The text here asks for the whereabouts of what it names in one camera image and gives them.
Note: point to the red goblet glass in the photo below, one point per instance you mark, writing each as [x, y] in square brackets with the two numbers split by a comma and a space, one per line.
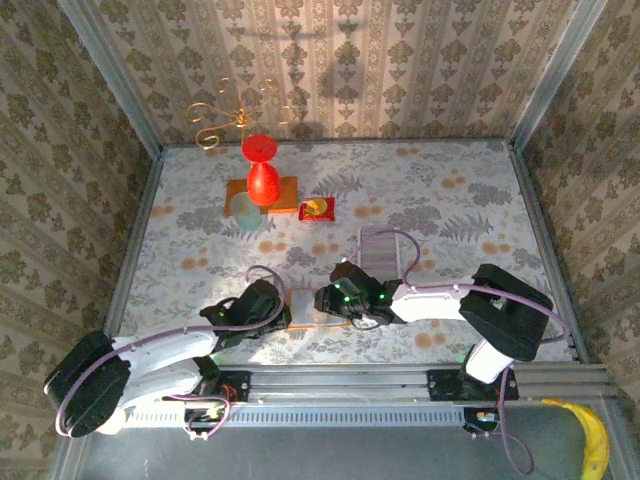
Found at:
[262, 185]

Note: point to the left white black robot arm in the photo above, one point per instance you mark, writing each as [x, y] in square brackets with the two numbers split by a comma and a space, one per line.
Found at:
[165, 345]

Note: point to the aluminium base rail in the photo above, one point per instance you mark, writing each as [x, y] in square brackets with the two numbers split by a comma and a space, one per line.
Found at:
[330, 382]

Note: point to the yellow banana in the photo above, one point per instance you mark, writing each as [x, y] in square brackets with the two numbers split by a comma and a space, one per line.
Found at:
[595, 435]

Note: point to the grey metal frame post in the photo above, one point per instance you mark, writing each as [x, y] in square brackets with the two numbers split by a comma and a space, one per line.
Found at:
[111, 75]
[559, 75]

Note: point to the red snack packet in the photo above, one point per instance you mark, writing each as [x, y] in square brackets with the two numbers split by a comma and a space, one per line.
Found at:
[327, 213]

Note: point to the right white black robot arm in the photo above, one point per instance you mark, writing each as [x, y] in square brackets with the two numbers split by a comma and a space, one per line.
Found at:
[430, 305]

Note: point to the grey metal side rail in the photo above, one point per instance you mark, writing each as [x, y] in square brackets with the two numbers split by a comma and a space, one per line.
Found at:
[131, 250]
[542, 225]

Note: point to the small black controller box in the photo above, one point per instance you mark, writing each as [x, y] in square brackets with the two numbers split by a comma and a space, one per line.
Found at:
[480, 420]
[205, 417]

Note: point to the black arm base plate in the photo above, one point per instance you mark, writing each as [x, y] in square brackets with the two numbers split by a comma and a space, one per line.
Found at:
[235, 385]
[445, 387]

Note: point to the orange wooden board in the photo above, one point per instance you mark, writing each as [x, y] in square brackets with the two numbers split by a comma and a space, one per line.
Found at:
[287, 195]

